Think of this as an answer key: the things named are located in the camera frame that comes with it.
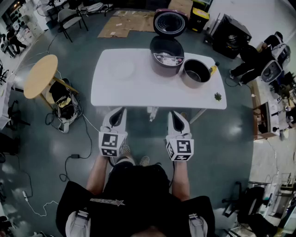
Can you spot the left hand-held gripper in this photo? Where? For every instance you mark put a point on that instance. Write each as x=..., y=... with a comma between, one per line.
x=111, y=143

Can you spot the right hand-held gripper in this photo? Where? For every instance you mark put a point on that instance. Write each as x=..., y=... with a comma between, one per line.
x=181, y=148

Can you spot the white perforated steamer tray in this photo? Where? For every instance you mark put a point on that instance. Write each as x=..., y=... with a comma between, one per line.
x=121, y=69

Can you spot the dark metal pot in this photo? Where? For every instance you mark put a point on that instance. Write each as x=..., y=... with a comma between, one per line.
x=196, y=69

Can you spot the maroon rice cooker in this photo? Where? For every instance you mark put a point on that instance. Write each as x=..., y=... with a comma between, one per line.
x=166, y=64

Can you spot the person's right forearm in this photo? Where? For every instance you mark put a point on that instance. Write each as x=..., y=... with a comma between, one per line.
x=181, y=180

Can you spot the person's left forearm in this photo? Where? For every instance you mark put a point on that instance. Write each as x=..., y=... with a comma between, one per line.
x=98, y=176

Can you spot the clear plastic bottle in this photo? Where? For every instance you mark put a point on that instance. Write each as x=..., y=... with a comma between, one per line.
x=153, y=113

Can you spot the checkered shoe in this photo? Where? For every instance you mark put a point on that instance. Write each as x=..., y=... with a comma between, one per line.
x=126, y=149
x=144, y=160

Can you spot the small green plant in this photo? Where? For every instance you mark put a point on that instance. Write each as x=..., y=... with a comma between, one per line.
x=217, y=96

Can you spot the black bag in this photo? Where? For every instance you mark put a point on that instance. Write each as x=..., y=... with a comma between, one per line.
x=65, y=108

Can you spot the black power adapter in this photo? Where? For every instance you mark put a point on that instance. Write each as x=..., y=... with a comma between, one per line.
x=75, y=156

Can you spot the yellow bottle with black cap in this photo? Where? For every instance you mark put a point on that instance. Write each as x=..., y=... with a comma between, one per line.
x=213, y=69

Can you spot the person's black shirt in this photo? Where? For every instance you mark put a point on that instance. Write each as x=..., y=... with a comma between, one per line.
x=138, y=196

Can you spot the wooden shelf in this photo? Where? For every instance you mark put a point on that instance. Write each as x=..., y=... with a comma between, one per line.
x=261, y=120

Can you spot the round wooden table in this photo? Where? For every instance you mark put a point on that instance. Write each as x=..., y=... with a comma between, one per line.
x=40, y=76

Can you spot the flattened cardboard sheets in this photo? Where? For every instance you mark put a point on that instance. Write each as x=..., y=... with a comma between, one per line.
x=129, y=23

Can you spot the black bin with yellow lid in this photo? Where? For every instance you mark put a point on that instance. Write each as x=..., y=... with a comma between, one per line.
x=199, y=19

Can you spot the black washing machine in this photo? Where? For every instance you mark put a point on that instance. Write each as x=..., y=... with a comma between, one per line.
x=231, y=30

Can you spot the black office chair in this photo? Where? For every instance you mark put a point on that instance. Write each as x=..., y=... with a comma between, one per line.
x=252, y=203

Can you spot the white bag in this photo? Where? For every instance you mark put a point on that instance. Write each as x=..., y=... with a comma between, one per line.
x=92, y=7

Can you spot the white power strip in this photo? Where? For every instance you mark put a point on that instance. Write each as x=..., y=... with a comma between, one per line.
x=25, y=195

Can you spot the brown cardboard box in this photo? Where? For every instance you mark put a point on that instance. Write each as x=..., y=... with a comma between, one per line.
x=180, y=5

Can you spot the grey chair with black frame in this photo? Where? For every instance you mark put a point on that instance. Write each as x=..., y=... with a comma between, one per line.
x=69, y=19

